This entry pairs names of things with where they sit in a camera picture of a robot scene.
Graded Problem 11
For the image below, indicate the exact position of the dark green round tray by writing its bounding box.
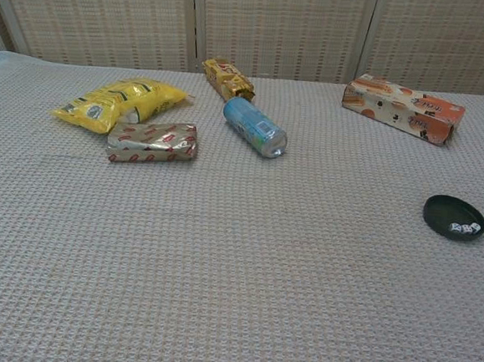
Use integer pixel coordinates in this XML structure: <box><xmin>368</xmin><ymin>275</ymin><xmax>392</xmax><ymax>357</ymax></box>
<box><xmin>420</xmin><ymin>193</ymin><xmax>484</xmax><ymax>244</ymax></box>

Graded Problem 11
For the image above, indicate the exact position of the light blue drink can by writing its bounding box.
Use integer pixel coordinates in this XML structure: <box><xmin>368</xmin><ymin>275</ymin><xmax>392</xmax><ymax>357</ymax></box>
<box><xmin>219</xmin><ymin>95</ymin><xmax>292</xmax><ymax>161</ymax></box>

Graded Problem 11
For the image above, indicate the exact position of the beige waffle-weave tablecloth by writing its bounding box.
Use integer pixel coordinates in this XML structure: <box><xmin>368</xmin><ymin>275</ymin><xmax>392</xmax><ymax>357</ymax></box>
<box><xmin>0</xmin><ymin>49</ymin><xmax>484</xmax><ymax>362</ymax></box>

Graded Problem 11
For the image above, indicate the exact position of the silver red-print snack packet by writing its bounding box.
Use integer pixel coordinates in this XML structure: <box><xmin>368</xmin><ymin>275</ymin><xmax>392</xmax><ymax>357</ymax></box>
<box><xmin>104</xmin><ymin>116</ymin><xmax>201</xmax><ymax>171</ymax></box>

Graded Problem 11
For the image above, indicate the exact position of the gold snack bar packet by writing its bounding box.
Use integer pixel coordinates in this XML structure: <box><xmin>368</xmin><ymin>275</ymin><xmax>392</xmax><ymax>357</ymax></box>
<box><xmin>198</xmin><ymin>57</ymin><xmax>259</xmax><ymax>104</ymax></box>

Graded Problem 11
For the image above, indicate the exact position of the yellow chip bag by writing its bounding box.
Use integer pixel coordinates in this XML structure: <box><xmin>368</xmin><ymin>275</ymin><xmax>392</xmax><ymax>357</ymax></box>
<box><xmin>48</xmin><ymin>72</ymin><xmax>191</xmax><ymax>143</ymax></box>

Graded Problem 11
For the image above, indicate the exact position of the orange white biscuit box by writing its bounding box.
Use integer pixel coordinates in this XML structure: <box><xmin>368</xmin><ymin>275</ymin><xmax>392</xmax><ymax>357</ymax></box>
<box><xmin>339</xmin><ymin>72</ymin><xmax>469</xmax><ymax>149</ymax></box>

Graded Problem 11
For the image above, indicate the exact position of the woven bamboo folding screen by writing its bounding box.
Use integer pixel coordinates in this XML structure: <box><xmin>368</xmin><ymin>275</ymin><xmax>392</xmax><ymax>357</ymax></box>
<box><xmin>0</xmin><ymin>0</ymin><xmax>484</xmax><ymax>99</ymax></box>

